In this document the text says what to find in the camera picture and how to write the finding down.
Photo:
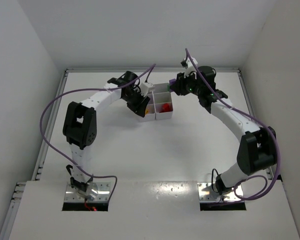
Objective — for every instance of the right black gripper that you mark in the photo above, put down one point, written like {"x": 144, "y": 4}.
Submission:
{"x": 178, "y": 86}

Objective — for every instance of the white six-compartment container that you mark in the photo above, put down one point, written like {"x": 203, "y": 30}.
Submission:
{"x": 158, "y": 97}

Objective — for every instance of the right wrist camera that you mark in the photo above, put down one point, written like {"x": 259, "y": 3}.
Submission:
{"x": 189, "y": 64}

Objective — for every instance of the multicolour lego cluster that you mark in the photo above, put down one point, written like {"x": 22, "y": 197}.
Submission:
{"x": 170, "y": 83}

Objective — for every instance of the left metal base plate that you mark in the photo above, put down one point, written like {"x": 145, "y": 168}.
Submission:
{"x": 97, "y": 192}

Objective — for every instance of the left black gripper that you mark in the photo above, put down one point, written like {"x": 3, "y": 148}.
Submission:
{"x": 139, "y": 105}

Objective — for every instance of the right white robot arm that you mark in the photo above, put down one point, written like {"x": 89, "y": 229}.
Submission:
{"x": 256, "y": 150}

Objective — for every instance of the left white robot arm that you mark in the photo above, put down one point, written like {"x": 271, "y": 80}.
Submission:
{"x": 80, "y": 124}

